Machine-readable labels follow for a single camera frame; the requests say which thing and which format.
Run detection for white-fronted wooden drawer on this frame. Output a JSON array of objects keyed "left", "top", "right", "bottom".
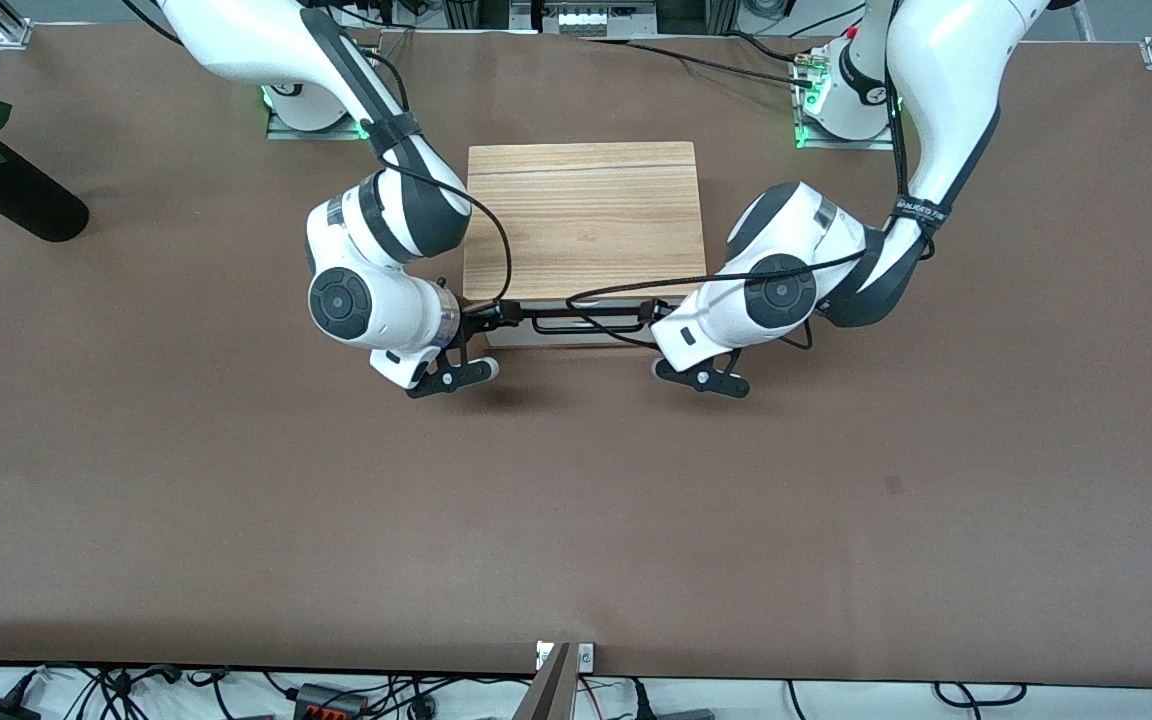
[{"left": 482, "top": 299, "right": 665, "bottom": 350}]

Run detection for black metal drawer handle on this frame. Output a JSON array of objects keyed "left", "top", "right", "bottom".
[{"left": 524, "top": 307, "right": 650, "bottom": 336}]

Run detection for wooden drawer cabinet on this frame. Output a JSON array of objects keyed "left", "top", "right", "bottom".
[{"left": 462, "top": 141, "right": 709, "bottom": 304}]

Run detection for white connector block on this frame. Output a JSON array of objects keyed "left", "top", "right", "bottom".
[{"left": 534, "top": 0, "right": 659, "bottom": 39}]

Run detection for black power strip red switches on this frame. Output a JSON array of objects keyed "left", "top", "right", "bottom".
[{"left": 293, "top": 683, "right": 369, "bottom": 720}]

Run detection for black cylindrical vase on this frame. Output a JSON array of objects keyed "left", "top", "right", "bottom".
[{"left": 0, "top": 140, "right": 91, "bottom": 244}]

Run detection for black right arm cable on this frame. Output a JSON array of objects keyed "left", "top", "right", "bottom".
[{"left": 364, "top": 48, "right": 516, "bottom": 323}]

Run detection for black cable on table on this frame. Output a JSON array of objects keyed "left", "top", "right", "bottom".
[{"left": 584, "top": 38, "right": 819, "bottom": 89}]

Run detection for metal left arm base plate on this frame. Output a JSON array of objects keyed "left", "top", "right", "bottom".
[{"left": 793, "top": 44, "right": 905, "bottom": 152}]

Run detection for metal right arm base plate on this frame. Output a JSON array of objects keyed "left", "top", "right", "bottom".
[{"left": 264, "top": 84, "right": 377, "bottom": 142}]

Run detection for silver table edge bracket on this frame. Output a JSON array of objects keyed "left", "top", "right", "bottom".
[{"left": 535, "top": 641, "right": 596, "bottom": 672}]

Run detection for black looped floor cable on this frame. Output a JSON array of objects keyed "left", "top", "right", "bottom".
[{"left": 933, "top": 682, "right": 1029, "bottom": 707}]

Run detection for black tangled floor cable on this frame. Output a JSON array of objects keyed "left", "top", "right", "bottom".
[{"left": 36, "top": 664, "right": 237, "bottom": 720}]

